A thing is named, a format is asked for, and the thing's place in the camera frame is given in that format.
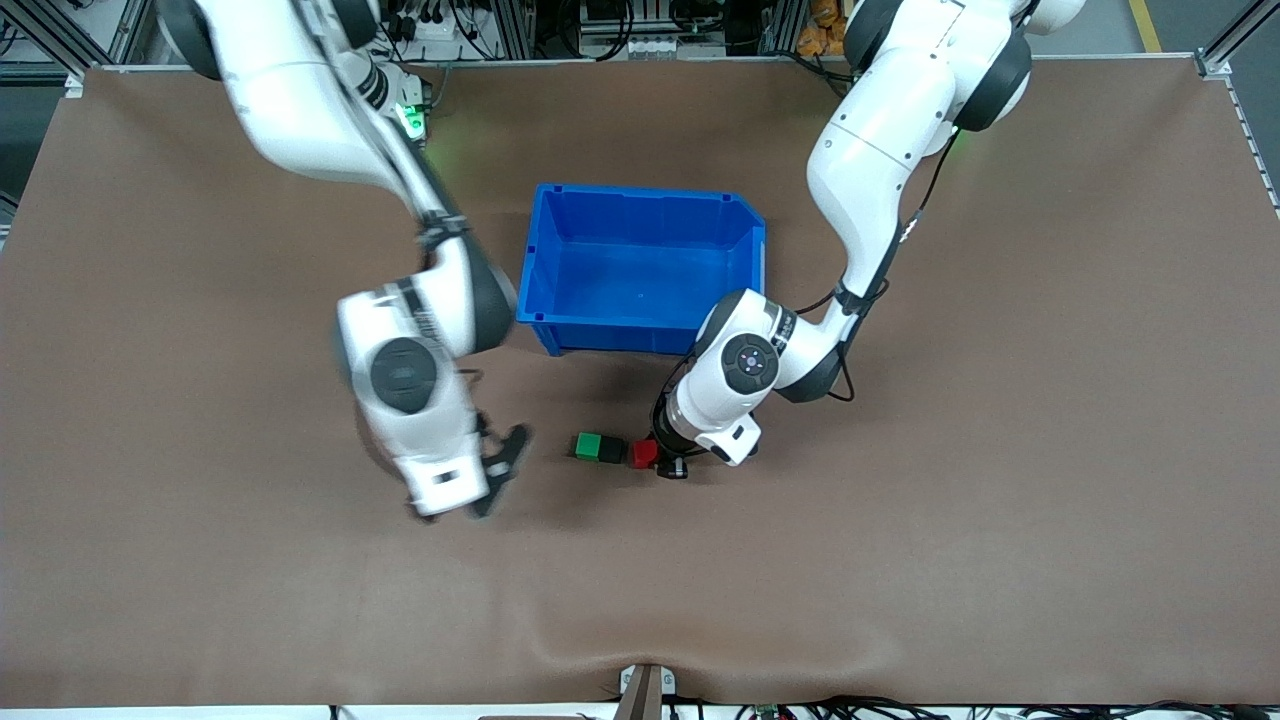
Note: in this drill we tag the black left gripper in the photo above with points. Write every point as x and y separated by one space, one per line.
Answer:
670 441

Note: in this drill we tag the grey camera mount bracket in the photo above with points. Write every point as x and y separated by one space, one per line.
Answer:
645 695

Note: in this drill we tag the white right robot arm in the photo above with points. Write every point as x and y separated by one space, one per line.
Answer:
300 100

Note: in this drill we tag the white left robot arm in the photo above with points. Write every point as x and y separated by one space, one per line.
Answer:
880 150

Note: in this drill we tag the white terminal block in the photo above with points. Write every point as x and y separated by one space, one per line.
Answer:
660 47

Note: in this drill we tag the brown table mat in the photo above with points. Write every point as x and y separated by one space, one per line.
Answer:
900 560

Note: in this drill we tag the green cube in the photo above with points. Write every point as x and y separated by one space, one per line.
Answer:
586 446

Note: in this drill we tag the white power strip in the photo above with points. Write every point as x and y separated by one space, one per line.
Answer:
440 42

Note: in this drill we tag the white corner bracket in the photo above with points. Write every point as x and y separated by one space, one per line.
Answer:
75 85

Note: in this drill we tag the bag of orange items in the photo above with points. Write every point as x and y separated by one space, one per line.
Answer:
822 30

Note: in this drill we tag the aluminium frame profile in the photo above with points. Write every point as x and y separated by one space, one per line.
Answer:
70 35
1235 40

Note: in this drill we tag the blue plastic storage bin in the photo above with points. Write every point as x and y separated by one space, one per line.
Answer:
640 280

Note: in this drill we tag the black cube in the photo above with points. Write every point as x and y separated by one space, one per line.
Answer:
612 451

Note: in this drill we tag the red cube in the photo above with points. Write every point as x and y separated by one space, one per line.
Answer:
644 453

